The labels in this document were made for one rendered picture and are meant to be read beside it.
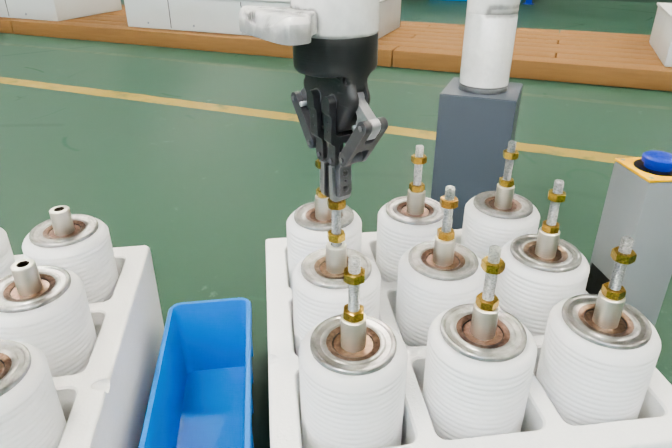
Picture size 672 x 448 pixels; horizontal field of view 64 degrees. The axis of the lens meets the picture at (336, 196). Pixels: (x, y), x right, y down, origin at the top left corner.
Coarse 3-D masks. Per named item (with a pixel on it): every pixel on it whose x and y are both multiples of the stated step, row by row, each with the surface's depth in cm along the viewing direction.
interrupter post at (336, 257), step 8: (328, 248) 56; (336, 248) 56; (344, 248) 56; (328, 256) 56; (336, 256) 56; (344, 256) 57; (328, 264) 57; (336, 264) 56; (344, 264) 57; (336, 272) 57
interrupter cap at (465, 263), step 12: (420, 252) 60; (432, 252) 61; (456, 252) 60; (468, 252) 60; (420, 264) 58; (432, 264) 59; (456, 264) 59; (468, 264) 58; (432, 276) 56; (444, 276) 56; (456, 276) 56; (468, 276) 56
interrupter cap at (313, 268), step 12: (312, 252) 60; (324, 252) 60; (348, 252) 60; (312, 264) 58; (324, 264) 59; (348, 264) 59; (312, 276) 56; (324, 276) 56; (336, 276) 57; (336, 288) 55
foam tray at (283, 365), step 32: (288, 288) 67; (384, 288) 67; (288, 320) 61; (384, 320) 61; (288, 352) 57; (416, 352) 57; (288, 384) 53; (416, 384) 53; (288, 416) 49; (416, 416) 49; (544, 416) 49; (640, 416) 54
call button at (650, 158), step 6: (654, 150) 67; (642, 156) 66; (648, 156) 66; (654, 156) 65; (660, 156) 65; (666, 156) 65; (648, 162) 65; (654, 162) 65; (660, 162) 64; (666, 162) 64; (648, 168) 66; (654, 168) 65; (660, 168) 65; (666, 168) 65
